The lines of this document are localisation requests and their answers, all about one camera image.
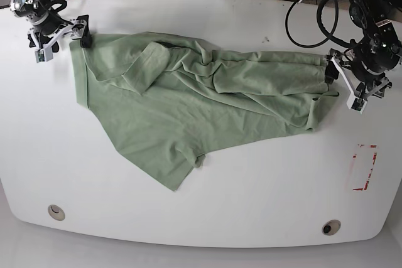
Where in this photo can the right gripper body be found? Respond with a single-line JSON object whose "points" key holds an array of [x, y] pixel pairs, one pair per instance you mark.
{"points": [[57, 30]]}

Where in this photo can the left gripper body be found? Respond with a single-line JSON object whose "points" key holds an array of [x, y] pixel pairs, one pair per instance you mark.
{"points": [[370, 84]]}

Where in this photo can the green polo shirt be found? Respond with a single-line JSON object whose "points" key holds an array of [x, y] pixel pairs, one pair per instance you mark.
{"points": [[166, 101]]}

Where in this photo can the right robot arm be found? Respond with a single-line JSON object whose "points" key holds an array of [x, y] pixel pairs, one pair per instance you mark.
{"points": [[37, 10]]}

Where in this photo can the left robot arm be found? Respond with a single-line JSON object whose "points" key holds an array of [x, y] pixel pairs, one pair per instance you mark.
{"points": [[369, 59]]}

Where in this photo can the red tape rectangle marking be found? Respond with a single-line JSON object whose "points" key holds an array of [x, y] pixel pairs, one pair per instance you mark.
{"points": [[362, 166]]}

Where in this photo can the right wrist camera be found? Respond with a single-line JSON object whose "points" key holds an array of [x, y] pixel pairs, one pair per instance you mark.
{"points": [[44, 55]]}

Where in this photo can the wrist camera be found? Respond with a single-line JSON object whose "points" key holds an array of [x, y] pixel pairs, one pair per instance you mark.
{"points": [[44, 55], [356, 103]]}

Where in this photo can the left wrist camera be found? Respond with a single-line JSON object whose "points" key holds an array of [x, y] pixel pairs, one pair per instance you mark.
{"points": [[356, 103]]}

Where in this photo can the right table cable grommet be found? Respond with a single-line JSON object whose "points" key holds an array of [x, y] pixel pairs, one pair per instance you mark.
{"points": [[331, 227]]}

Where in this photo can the table cable grommet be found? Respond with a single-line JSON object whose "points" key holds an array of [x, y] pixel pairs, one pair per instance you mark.
{"points": [[56, 213], [331, 227]]}

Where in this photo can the left table cable grommet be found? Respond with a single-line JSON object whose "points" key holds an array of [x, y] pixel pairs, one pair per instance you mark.
{"points": [[56, 213]]}

